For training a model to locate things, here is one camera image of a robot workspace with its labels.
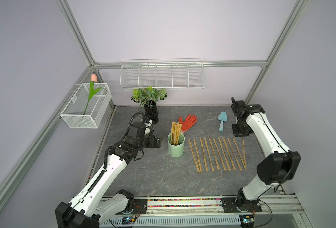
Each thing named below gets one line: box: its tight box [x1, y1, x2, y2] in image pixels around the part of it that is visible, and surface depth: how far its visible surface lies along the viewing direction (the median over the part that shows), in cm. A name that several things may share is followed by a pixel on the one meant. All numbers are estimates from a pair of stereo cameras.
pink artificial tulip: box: [83, 73, 102, 115], surface depth 82 cm
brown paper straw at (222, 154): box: [217, 137, 227, 171], surface depth 93 cm
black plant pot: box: [144, 99, 159, 125], surface depth 103 cm
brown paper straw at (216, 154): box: [212, 137, 221, 171], surface depth 95 cm
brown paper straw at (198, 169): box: [187, 139, 201, 174], surface depth 91 cm
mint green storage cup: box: [167, 132, 186, 158], surface depth 91 cm
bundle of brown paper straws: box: [170, 121, 183, 146], surface depth 86 cm
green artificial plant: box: [130, 85, 168, 106], surface depth 95 cm
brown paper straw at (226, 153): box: [222, 137, 232, 171], surface depth 95 cm
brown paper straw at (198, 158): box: [193, 138, 203, 173], surface depth 93 cm
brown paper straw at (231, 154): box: [226, 137, 237, 171], surface depth 96 cm
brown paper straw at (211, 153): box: [208, 136, 215, 172], surface depth 94 cm
